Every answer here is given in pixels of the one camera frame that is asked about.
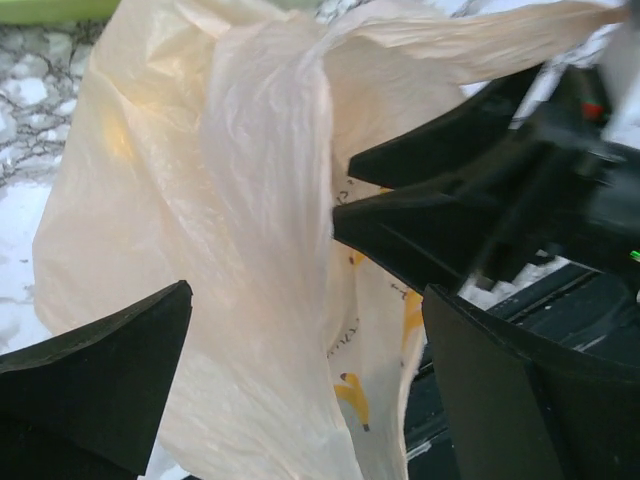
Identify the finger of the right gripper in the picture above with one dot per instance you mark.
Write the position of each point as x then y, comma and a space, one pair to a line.
424, 239

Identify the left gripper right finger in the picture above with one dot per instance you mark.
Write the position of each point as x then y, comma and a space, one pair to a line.
521, 406

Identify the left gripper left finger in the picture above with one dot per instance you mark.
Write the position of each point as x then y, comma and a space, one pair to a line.
87, 404

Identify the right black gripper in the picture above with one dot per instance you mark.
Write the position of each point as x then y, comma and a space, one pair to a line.
577, 186

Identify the orange plastic bag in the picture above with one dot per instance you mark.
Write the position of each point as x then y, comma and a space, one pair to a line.
209, 143

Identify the green plastic tray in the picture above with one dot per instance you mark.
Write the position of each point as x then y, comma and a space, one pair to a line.
100, 10

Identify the black mounting rail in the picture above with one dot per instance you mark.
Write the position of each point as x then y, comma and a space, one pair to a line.
586, 311

